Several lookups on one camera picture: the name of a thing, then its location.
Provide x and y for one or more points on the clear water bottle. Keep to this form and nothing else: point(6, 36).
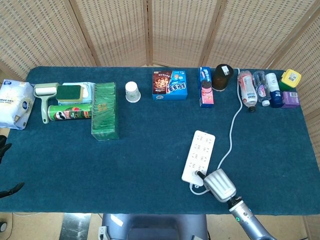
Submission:
point(261, 86)

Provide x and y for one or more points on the purple box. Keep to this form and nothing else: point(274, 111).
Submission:
point(290, 99)

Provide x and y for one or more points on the green yellow lidded container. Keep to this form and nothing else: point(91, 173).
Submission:
point(290, 80)

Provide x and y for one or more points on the green lint roller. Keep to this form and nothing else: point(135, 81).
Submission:
point(45, 100)

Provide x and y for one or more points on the green yellow sponge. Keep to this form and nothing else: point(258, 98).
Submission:
point(69, 93)

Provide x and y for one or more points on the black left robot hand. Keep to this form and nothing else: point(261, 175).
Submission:
point(5, 172)

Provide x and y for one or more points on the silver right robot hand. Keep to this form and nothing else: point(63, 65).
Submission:
point(220, 185)

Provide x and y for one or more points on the wicker folding screen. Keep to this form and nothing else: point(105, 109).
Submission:
point(160, 30)

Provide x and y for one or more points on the blue pink Oreo box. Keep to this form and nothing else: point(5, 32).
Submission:
point(206, 87)

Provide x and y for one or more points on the light blue wet wipes pack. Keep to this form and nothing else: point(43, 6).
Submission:
point(87, 90)

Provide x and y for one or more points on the white paper cup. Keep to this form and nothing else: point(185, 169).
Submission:
point(132, 92)

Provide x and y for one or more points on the green tea box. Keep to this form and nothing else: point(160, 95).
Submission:
point(105, 112)

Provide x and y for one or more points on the dark brown jar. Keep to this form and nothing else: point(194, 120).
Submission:
point(221, 77)

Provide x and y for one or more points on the pink label drink bottle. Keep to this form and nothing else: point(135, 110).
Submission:
point(247, 88)

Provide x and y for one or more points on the blue table cloth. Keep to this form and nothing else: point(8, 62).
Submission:
point(140, 155)

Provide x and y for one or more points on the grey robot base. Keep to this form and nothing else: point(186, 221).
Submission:
point(152, 226)

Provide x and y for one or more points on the blue chocolate cookie box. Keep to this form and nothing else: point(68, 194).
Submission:
point(170, 85)

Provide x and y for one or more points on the white blue bottle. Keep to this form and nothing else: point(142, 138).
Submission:
point(273, 90)

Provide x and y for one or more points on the white tissue pack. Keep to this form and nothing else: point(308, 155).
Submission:
point(13, 103)

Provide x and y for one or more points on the white power strip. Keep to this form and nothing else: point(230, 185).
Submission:
point(197, 157)

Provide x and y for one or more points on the green Pringles can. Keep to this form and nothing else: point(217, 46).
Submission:
point(68, 112)

